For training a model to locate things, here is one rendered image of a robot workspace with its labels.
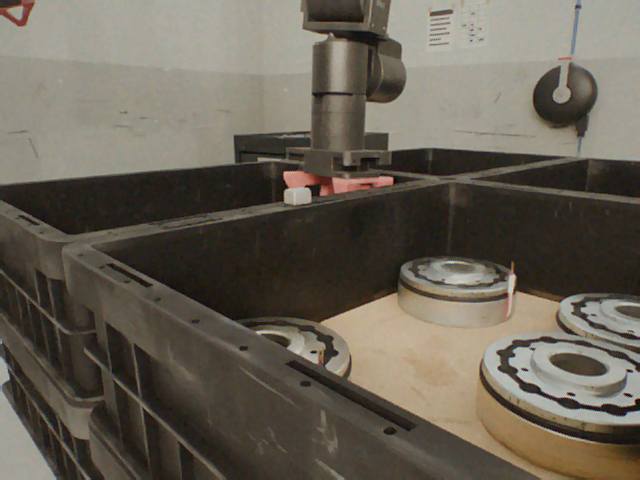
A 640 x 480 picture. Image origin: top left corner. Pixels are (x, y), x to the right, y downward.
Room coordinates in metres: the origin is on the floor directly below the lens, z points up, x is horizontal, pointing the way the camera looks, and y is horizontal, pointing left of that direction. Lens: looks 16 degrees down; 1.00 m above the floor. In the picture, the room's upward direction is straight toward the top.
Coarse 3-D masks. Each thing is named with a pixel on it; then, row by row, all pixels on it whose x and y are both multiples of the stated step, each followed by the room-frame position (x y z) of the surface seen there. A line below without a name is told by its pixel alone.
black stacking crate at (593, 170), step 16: (512, 176) 0.62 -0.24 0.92; (528, 176) 0.65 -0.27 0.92; (544, 176) 0.69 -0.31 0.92; (560, 176) 0.73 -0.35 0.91; (576, 176) 0.77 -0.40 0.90; (592, 176) 0.79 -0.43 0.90; (608, 176) 0.78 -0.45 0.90; (624, 176) 0.76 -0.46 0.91; (592, 192) 0.79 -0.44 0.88; (608, 192) 0.77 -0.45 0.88; (624, 192) 0.76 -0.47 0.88
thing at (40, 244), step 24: (192, 168) 0.65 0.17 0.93; (216, 168) 0.67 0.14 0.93; (360, 192) 0.45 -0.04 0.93; (0, 216) 0.36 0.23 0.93; (24, 216) 0.35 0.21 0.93; (216, 216) 0.35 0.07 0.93; (0, 240) 0.37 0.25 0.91; (24, 240) 0.31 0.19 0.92; (48, 240) 0.28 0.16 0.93; (72, 240) 0.28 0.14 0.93; (48, 264) 0.28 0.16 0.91
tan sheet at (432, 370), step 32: (352, 320) 0.39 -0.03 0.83; (384, 320) 0.39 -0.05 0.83; (416, 320) 0.39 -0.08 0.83; (512, 320) 0.39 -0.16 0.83; (544, 320) 0.39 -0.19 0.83; (352, 352) 0.33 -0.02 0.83; (384, 352) 0.33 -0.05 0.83; (416, 352) 0.33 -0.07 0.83; (448, 352) 0.33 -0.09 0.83; (480, 352) 0.33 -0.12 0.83; (384, 384) 0.29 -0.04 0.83; (416, 384) 0.29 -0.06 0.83; (448, 384) 0.29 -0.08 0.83; (448, 416) 0.25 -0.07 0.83
